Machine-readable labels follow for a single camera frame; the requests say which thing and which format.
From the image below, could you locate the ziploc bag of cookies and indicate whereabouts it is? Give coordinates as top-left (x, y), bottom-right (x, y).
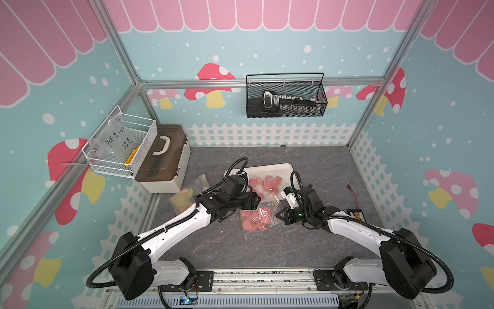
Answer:
top-left (170, 174), bottom-right (210, 214)
top-left (239, 200), bottom-right (279, 233)

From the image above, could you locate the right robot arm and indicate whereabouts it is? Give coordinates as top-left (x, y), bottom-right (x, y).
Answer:
top-left (276, 171), bottom-right (454, 299)

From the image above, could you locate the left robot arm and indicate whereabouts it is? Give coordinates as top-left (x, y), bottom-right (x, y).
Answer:
top-left (86, 157), bottom-right (261, 300)

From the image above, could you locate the clear labelled plastic bag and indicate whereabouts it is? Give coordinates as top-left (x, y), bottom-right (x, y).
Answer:
top-left (90, 116), bottom-right (140, 166)

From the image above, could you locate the black connector board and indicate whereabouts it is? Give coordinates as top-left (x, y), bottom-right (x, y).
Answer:
top-left (346, 209), bottom-right (367, 222)

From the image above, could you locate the white rectangular tray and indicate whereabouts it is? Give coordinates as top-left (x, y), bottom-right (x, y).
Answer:
top-left (244, 163), bottom-right (293, 202)

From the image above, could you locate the white toolbox brown lid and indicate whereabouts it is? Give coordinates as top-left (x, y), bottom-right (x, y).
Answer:
top-left (135, 124), bottom-right (190, 194)

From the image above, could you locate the socket set in basket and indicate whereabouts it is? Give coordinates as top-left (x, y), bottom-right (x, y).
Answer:
top-left (261, 91), bottom-right (321, 116)

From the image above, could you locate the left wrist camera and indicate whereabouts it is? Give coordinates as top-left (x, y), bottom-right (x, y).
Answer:
top-left (221, 175), bottom-right (248, 197)

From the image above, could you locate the red black wire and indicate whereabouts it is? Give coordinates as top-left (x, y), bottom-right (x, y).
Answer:
top-left (346, 183), bottom-right (360, 210)

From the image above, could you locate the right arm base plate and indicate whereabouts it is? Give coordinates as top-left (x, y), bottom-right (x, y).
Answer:
top-left (313, 269), bottom-right (341, 291)

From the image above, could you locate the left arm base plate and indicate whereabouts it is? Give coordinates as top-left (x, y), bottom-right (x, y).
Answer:
top-left (180, 271), bottom-right (214, 292)

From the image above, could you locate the black wire mesh basket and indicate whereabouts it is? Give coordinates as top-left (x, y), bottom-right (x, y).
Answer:
top-left (245, 73), bottom-right (328, 118)

